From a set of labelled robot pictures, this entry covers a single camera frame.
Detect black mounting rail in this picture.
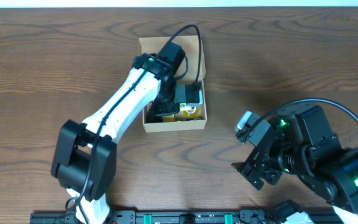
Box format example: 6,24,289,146
29,200,335,224

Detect cardboard box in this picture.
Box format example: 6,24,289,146
138,35,208,133

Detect yellow highlighter dark cap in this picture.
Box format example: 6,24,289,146
180,106,191,111

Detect yellow sticky note pad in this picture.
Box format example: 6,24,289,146
162,114,175,123

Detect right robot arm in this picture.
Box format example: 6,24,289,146
232,102,358,223

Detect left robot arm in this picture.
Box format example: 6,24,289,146
51,41,203,223

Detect yellow tape roll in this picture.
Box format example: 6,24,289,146
179,107,200,119

